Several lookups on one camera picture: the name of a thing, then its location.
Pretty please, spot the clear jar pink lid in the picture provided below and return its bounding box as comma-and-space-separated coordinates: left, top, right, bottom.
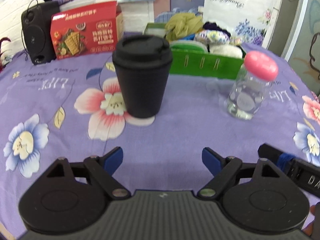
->
226, 50, 279, 120

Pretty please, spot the dark navy knitted item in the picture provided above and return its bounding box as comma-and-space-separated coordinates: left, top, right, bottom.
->
203, 22, 231, 38

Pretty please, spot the purple floral tablecloth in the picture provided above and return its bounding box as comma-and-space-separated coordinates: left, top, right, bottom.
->
1, 51, 319, 237

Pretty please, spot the green cardboard box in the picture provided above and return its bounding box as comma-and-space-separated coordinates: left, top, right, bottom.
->
143, 22, 247, 80

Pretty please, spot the black lidded coffee cup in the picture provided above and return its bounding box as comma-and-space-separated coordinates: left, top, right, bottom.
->
112, 35, 173, 119

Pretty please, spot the cream fluffy towel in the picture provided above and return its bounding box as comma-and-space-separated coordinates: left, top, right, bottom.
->
208, 44, 246, 59

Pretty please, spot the red cracker box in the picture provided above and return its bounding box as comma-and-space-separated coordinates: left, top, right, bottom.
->
50, 1, 124, 60

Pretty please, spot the floral patterned soft pouch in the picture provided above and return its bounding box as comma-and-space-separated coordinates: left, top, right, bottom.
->
194, 30, 244, 46

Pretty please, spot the black speaker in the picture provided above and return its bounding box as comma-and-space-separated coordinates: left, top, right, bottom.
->
21, 0, 60, 65

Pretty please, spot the olive green mesh sponge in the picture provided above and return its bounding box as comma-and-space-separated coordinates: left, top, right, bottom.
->
164, 12, 204, 41

